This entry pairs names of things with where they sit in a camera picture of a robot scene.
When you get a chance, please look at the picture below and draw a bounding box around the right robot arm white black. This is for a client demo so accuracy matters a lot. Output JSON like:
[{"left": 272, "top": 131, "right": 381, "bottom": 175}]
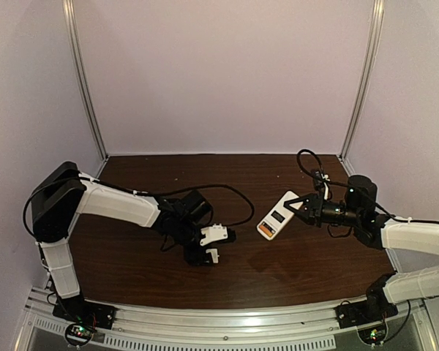
[{"left": 284, "top": 175, "right": 439, "bottom": 305}]

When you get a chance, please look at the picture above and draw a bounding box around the left aluminium frame post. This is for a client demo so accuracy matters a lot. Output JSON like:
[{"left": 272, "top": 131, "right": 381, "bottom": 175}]
[{"left": 62, "top": 0, "right": 109, "bottom": 161}]

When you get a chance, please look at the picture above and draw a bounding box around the curved aluminium front rail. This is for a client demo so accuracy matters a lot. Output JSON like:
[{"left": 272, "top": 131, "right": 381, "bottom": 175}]
[{"left": 11, "top": 287, "right": 439, "bottom": 350}]

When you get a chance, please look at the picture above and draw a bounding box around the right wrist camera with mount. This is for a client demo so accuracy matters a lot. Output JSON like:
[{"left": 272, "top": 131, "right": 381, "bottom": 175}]
[{"left": 311, "top": 169, "right": 333, "bottom": 200}]

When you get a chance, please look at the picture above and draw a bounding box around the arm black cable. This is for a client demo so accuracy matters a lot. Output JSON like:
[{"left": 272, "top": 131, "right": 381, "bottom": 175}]
[
  {"left": 296, "top": 148, "right": 439, "bottom": 226},
  {"left": 23, "top": 171, "right": 255, "bottom": 235}
]

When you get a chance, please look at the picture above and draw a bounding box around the right aluminium frame post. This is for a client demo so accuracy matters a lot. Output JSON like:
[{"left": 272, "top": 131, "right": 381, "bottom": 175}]
[{"left": 339, "top": 0, "right": 385, "bottom": 162}]

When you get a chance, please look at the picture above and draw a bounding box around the aluminium frame post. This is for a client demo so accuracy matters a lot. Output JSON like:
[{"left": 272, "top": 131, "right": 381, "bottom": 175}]
[
  {"left": 62, "top": 0, "right": 109, "bottom": 161},
  {"left": 339, "top": 0, "right": 385, "bottom": 162}
]

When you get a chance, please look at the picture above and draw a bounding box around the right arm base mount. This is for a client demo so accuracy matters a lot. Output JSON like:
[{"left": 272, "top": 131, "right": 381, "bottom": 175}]
[{"left": 334, "top": 295, "right": 398, "bottom": 347}]

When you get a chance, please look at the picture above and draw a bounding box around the orange AAA battery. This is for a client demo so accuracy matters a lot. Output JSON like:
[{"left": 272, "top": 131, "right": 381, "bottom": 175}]
[{"left": 259, "top": 223, "right": 274, "bottom": 237}]

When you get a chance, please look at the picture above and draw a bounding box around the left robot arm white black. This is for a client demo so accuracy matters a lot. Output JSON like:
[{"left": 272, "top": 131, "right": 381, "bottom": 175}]
[{"left": 22, "top": 162, "right": 228, "bottom": 302}]

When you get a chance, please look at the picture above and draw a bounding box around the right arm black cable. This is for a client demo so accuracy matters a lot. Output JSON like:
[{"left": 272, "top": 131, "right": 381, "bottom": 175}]
[{"left": 296, "top": 148, "right": 439, "bottom": 226}]

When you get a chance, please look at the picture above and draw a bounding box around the white remote control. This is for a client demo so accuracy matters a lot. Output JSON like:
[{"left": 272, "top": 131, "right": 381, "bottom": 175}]
[{"left": 256, "top": 191, "right": 298, "bottom": 241}]

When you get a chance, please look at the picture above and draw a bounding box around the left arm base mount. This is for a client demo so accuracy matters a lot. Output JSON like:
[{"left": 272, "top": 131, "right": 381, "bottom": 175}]
[{"left": 52, "top": 297, "right": 116, "bottom": 348}]

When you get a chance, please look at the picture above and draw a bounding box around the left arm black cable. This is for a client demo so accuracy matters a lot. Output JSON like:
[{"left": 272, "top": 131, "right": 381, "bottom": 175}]
[{"left": 23, "top": 171, "right": 255, "bottom": 235}]

